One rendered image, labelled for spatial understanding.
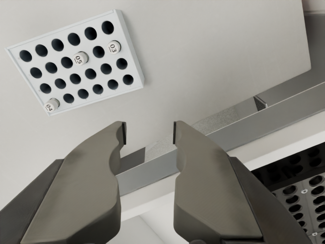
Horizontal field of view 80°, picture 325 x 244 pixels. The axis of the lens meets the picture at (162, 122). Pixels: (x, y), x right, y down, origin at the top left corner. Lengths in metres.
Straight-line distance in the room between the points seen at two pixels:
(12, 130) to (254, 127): 0.33
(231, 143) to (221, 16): 0.15
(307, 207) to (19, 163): 0.40
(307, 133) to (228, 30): 0.15
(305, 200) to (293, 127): 0.07
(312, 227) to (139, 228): 0.20
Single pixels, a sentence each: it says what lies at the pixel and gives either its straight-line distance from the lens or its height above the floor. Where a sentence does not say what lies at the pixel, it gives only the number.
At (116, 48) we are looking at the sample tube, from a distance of 0.22.
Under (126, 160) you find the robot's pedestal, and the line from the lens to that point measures 0.96.
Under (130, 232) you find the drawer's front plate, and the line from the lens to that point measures 0.28.
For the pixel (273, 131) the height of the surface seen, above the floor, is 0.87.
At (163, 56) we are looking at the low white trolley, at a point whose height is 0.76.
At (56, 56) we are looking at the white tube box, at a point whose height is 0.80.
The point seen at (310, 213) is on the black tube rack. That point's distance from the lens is 0.25.
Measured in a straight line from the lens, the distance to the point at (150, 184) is 0.21.
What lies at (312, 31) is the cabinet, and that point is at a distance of 0.35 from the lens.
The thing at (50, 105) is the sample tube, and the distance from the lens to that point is 0.26.
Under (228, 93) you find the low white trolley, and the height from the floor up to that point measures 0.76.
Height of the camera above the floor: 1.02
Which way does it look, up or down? 62 degrees down
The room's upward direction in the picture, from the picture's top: 175 degrees clockwise
